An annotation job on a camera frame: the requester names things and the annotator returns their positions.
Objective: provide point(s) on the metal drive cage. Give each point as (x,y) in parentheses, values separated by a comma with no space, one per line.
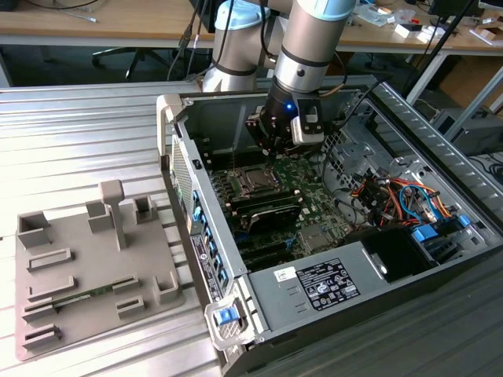
(365,153)

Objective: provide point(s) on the small white box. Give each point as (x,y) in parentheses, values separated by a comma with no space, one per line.
(408,30)
(426,35)

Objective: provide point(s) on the black graphics card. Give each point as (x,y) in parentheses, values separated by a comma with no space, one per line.
(275,220)

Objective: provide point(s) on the white paper sticker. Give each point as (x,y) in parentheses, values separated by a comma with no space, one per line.
(285,273)

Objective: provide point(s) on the large brown cardboard box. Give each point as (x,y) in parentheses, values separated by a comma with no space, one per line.
(471,78)

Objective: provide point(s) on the black office chair base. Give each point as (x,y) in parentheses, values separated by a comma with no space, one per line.
(137,51)

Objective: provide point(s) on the green motherboard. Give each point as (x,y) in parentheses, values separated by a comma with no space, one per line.
(318,212)

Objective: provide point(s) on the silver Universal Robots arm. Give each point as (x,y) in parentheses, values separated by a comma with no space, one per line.
(302,47)

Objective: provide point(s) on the black narrow case label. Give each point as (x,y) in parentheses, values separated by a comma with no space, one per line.
(204,267)

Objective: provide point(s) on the wooden desk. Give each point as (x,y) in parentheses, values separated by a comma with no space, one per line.
(118,23)

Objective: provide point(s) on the small cardboard box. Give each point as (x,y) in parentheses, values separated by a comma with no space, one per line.
(487,36)

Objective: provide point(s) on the blue case latch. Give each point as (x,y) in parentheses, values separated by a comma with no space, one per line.
(226,317)

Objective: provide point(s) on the grey computer box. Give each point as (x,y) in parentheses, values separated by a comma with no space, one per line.
(471,131)

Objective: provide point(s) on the blue expansion slot clip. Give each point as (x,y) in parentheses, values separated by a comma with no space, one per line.
(197,216)
(224,275)
(195,196)
(208,234)
(212,247)
(218,260)

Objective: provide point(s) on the blue disk carrier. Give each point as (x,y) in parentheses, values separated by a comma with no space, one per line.
(424,235)

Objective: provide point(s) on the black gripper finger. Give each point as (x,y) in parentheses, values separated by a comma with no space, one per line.
(287,144)
(259,131)

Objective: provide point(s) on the blue plastic tab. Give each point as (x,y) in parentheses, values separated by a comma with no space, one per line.
(463,220)

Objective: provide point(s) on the black rating label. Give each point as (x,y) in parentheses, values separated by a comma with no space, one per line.
(330,282)

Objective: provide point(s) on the black RAM slot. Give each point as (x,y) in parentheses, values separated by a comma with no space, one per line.
(243,160)
(243,163)
(243,153)
(243,157)

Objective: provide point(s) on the grey power supply unit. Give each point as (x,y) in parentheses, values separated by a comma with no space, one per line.
(271,306)

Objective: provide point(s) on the green RAM stick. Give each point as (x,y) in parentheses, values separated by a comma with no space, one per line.
(84,295)

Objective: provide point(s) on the open grey PC case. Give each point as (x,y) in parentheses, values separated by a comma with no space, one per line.
(214,204)

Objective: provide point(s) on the clear plastic bag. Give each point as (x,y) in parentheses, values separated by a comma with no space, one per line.
(377,15)

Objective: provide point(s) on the grey parts rack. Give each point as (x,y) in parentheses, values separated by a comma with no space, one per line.
(98,255)

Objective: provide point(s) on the black tripod pole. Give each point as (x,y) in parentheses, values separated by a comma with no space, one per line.
(440,46)

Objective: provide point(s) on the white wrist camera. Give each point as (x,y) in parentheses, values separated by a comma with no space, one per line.
(308,129)

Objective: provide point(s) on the silver-topped CPU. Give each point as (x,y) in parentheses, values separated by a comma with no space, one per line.
(255,180)

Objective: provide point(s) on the black monitor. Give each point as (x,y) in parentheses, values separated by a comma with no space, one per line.
(444,7)

